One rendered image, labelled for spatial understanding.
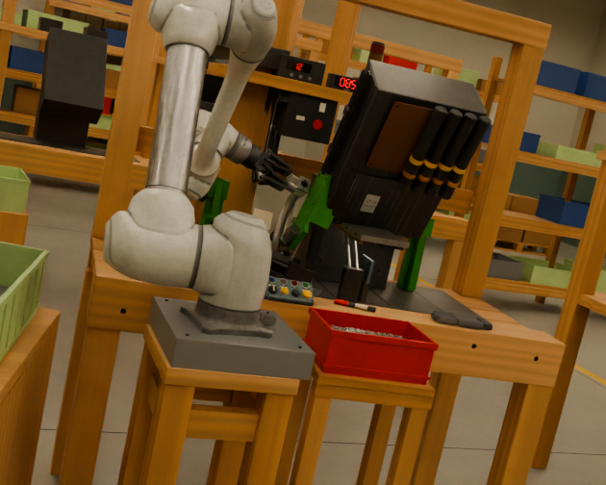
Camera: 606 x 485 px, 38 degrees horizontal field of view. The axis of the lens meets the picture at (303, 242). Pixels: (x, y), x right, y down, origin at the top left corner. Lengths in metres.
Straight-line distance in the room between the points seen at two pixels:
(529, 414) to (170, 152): 1.52
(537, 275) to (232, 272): 6.52
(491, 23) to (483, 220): 0.73
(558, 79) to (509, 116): 4.80
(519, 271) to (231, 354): 6.45
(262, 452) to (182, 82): 0.91
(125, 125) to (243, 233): 1.08
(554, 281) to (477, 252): 5.15
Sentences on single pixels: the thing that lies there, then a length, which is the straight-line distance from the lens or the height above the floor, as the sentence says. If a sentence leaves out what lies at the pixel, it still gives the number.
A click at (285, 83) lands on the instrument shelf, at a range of 2.96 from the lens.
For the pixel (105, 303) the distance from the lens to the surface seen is 2.50.
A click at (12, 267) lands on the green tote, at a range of 2.43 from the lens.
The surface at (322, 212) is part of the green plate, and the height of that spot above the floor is 1.15.
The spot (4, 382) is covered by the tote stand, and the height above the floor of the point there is 0.79.
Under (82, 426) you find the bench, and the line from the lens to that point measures 2.63.
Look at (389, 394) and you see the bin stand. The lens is 2.40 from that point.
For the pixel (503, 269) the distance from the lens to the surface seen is 8.21.
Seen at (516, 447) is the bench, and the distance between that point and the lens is 3.03.
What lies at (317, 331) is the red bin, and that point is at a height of 0.88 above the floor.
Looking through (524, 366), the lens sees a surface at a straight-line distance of 2.93.
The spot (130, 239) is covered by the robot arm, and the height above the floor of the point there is 1.10.
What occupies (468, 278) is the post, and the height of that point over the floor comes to 0.95.
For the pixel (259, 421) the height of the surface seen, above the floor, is 0.73.
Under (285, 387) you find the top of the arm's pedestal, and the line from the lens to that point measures 2.08.
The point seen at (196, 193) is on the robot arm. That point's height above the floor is 1.15.
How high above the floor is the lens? 1.50
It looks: 9 degrees down
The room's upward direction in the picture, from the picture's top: 12 degrees clockwise
